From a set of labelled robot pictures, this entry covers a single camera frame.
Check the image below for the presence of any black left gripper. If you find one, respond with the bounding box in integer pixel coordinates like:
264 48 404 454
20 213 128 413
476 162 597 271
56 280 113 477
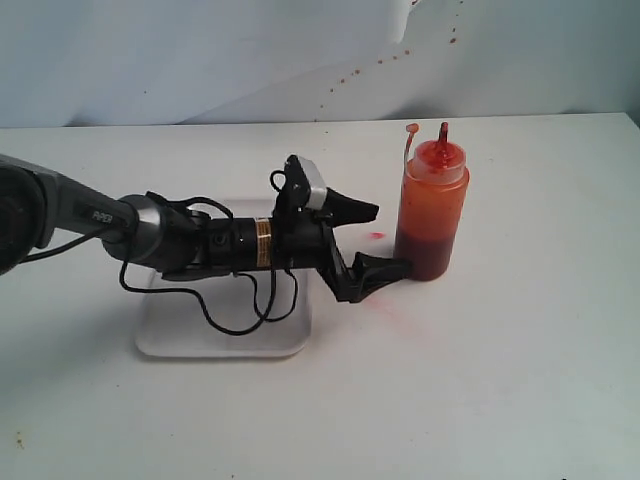
272 188 412 303

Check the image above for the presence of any red sauce squeeze bottle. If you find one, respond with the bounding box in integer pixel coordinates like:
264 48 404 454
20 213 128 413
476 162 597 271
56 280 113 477
394 122 470 281

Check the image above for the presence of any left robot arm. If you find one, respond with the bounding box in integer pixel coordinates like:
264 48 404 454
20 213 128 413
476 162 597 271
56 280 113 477
1 155 411 303

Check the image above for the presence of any white rectangular plastic tray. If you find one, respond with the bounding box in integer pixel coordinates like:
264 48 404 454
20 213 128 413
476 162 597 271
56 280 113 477
133 197 313 359

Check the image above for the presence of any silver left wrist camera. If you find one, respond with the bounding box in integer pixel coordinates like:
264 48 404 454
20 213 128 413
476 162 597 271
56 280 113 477
284 155 328 211

